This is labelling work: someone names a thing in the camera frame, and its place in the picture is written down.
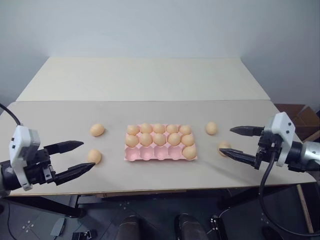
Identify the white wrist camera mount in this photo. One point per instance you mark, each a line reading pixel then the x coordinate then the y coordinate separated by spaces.
pixel 22 147
pixel 281 130

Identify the brown cardboard box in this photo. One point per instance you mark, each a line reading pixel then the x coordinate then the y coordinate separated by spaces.
pixel 302 120

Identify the wooden strip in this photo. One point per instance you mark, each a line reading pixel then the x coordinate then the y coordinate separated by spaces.
pixel 305 210

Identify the dark rounded shape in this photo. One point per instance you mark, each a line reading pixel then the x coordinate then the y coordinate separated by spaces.
pixel 191 227
pixel 130 228

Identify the grey wedge-shaped floor block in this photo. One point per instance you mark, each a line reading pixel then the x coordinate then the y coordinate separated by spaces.
pixel 58 227

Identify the black box with white dots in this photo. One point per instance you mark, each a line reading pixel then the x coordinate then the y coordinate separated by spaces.
pixel 216 228

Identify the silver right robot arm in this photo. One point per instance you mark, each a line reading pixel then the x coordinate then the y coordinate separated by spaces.
pixel 303 155

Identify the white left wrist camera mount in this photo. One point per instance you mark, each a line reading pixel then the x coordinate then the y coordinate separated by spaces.
pixel 22 147

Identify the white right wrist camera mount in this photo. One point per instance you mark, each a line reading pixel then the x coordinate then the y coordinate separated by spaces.
pixel 281 130

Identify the black table frame beam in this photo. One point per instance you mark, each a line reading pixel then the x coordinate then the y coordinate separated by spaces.
pixel 50 206

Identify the pink egg tray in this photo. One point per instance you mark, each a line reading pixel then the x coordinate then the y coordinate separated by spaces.
pixel 150 153

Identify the black box with white marks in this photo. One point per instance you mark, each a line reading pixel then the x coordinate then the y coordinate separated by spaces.
pixel 85 235

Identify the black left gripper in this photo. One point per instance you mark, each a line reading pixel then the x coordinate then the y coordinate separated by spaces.
pixel 40 170

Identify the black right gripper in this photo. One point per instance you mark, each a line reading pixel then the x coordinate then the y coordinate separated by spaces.
pixel 268 147

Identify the tan egg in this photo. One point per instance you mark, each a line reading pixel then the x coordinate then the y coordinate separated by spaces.
pixel 97 130
pixel 145 139
pixel 225 145
pixel 159 139
pixel 187 140
pixel 146 128
pixel 172 129
pixel 158 128
pixel 132 129
pixel 174 138
pixel 189 152
pixel 94 156
pixel 131 140
pixel 211 128
pixel 185 129

